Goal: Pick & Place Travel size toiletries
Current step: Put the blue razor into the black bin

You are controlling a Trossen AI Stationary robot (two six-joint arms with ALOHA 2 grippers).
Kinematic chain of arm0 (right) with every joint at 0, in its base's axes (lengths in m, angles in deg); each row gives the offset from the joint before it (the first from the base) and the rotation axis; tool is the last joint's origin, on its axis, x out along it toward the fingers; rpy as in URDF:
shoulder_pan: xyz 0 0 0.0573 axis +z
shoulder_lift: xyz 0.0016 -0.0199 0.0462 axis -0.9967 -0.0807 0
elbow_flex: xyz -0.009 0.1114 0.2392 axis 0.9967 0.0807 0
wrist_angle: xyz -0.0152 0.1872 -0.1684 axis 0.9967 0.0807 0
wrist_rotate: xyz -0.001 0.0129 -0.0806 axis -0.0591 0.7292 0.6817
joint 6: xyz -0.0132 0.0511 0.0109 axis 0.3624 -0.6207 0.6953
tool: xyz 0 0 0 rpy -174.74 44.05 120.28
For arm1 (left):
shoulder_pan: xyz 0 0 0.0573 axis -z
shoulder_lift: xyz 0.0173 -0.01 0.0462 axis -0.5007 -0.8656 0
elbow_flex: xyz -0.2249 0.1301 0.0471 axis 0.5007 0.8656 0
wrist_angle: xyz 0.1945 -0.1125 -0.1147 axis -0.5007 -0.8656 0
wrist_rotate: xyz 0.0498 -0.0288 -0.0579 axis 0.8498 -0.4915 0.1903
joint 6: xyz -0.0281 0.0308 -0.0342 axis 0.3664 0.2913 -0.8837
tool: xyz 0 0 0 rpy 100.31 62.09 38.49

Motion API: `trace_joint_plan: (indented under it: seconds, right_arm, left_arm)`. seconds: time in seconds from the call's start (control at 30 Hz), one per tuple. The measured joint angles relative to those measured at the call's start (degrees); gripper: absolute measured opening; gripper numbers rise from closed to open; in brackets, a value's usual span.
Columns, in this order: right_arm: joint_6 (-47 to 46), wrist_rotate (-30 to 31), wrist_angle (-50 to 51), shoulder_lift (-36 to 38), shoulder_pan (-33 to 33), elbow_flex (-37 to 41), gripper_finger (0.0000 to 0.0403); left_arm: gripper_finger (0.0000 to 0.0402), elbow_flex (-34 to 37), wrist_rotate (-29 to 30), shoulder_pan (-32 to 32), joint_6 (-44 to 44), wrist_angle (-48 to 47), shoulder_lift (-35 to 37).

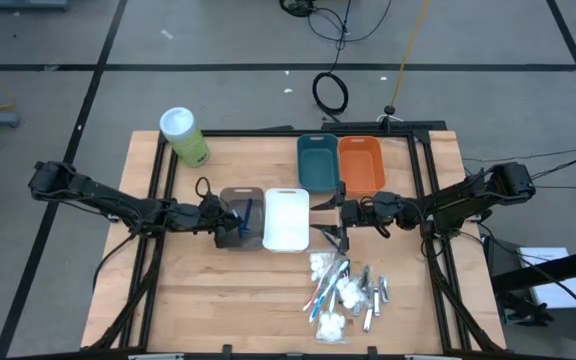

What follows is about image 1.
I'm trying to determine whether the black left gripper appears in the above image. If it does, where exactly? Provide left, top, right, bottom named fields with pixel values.
left=211, top=199, right=249, bottom=249

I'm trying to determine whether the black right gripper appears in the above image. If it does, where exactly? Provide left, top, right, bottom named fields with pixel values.
left=310, top=180, right=375, bottom=254

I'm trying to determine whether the bag of cotton balls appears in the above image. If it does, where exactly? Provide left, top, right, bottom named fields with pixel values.
left=314, top=309, right=348, bottom=345
left=335, top=276, right=365, bottom=311
left=308, top=251, right=338, bottom=284

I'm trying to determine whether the red white bagged toothbrush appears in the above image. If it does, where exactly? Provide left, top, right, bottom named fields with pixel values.
left=301, top=264, right=335, bottom=313

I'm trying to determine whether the blue white bagged toothbrush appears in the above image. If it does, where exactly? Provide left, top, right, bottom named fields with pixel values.
left=308, top=258, right=353, bottom=324

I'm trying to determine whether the teal white toothbrush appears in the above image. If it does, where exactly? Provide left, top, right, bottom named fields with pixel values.
left=326, top=279, right=342, bottom=315

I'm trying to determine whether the grey translucent plastic bin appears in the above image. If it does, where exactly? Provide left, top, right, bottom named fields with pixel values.
left=216, top=186, right=266, bottom=251

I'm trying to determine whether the white plastic bin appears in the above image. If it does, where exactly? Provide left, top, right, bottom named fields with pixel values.
left=261, top=187, right=311, bottom=253

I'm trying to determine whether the teal plastic bin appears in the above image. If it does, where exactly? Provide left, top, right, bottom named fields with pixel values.
left=296, top=133, right=342, bottom=195

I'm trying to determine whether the orange plastic bin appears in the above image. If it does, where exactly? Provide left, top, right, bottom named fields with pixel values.
left=337, top=135, right=387, bottom=198

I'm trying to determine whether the green wipes canister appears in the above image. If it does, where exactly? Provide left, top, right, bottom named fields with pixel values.
left=159, top=106, right=211, bottom=169

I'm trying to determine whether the black stand base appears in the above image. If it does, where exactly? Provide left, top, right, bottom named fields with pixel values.
left=381, top=103, right=402, bottom=124

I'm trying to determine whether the black clamp device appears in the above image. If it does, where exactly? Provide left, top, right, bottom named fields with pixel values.
left=497, top=292, right=554, bottom=327

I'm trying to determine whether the black beam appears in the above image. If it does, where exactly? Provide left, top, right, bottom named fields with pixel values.
left=490, top=243, right=576, bottom=297

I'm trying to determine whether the white box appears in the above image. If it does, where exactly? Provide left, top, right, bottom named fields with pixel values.
left=516, top=245, right=576, bottom=310

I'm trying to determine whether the blue grey floor base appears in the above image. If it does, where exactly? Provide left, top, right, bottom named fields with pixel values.
left=0, top=0, right=69, bottom=11

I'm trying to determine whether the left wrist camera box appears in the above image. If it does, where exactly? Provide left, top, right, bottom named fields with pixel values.
left=198, top=193, right=224, bottom=217

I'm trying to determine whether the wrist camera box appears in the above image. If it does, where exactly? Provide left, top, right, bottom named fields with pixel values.
left=198, top=193, right=224, bottom=217
left=371, top=191, right=403, bottom=221

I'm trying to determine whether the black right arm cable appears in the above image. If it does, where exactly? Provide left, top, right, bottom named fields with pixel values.
left=362, top=197, right=395, bottom=240

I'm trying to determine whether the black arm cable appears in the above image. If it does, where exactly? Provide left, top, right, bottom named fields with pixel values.
left=194, top=175, right=213, bottom=200
left=362, top=197, right=395, bottom=240

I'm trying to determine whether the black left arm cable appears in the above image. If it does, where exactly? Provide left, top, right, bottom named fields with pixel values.
left=194, top=175, right=213, bottom=200

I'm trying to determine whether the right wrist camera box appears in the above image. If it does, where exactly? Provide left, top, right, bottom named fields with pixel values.
left=371, top=191, right=403, bottom=221

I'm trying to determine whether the black aluminium table frame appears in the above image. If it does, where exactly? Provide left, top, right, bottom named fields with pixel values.
left=87, top=119, right=507, bottom=360

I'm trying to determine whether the coiled black floor cable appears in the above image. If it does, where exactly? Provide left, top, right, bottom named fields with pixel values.
left=311, top=71, right=350, bottom=117

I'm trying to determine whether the black hanging cable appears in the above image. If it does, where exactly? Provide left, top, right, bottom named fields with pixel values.
left=334, top=0, right=353, bottom=76

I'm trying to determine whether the yellow hanging cable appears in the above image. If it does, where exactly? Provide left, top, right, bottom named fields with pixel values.
left=390, top=0, right=432, bottom=109

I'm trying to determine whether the black floor cable loop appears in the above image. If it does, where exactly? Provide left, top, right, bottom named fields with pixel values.
left=278, top=0, right=394, bottom=44

